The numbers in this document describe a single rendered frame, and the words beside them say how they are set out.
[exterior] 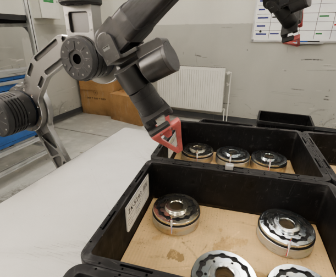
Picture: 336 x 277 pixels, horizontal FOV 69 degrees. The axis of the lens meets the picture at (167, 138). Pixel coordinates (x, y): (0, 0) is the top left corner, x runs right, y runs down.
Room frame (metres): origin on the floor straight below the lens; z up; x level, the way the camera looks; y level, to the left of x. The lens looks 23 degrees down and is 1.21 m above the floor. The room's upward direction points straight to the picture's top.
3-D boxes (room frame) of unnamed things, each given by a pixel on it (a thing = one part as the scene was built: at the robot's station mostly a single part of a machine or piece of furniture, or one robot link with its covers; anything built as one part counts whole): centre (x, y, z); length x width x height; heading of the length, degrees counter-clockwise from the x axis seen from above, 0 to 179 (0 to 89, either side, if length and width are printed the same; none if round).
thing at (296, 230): (0.37, -0.23, 0.86); 0.05 x 0.05 x 0.01
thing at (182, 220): (0.43, -0.02, 0.86); 0.10 x 0.10 x 0.01
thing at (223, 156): (0.69, -0.21, 0.86); 0.10 x 0.10 x 0.01
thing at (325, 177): (0.62, -0.18, 0.92); 0.40 x 0.30 x 0.02; 75
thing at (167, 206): (0.43, -0.02, 0.86); 0.05 x 0.05 x 0.01
